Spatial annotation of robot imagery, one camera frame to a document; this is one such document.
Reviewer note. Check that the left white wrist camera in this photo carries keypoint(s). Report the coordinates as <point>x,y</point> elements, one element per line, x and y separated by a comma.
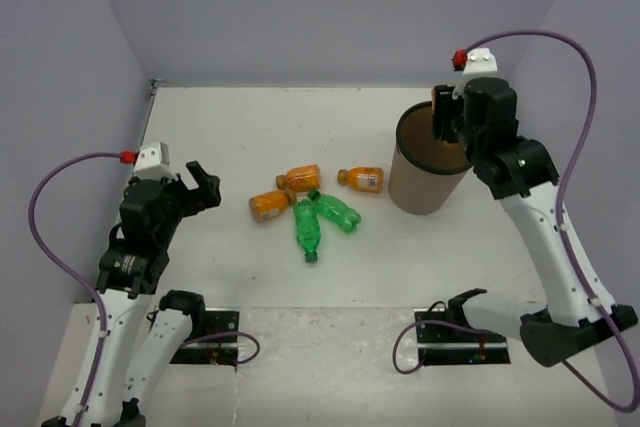
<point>153,162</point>

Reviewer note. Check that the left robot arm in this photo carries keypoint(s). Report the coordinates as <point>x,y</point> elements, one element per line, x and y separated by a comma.
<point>117,377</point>

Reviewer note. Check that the brown cardboard bin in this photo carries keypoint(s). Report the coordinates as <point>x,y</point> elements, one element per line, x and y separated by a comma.
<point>424,170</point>

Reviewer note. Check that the green bottle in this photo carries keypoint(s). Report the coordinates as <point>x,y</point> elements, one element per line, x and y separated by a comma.
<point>335,211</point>
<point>308,232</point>

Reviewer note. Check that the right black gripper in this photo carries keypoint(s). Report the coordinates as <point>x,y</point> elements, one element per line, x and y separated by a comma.
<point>444,105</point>

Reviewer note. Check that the orange bottle with barcode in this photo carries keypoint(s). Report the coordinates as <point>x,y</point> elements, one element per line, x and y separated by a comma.
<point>362,179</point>

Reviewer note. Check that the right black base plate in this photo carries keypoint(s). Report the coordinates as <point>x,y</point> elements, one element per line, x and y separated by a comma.
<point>441,346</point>

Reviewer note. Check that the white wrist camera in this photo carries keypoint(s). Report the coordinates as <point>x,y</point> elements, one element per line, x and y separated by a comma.
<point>472,64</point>
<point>153,162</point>

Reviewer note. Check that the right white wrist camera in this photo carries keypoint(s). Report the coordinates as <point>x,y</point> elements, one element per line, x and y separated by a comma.
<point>472,64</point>

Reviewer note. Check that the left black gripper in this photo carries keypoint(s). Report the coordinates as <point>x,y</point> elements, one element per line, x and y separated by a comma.
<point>205,195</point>

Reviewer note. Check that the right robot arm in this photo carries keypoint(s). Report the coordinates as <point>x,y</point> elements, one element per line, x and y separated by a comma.
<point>579,312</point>

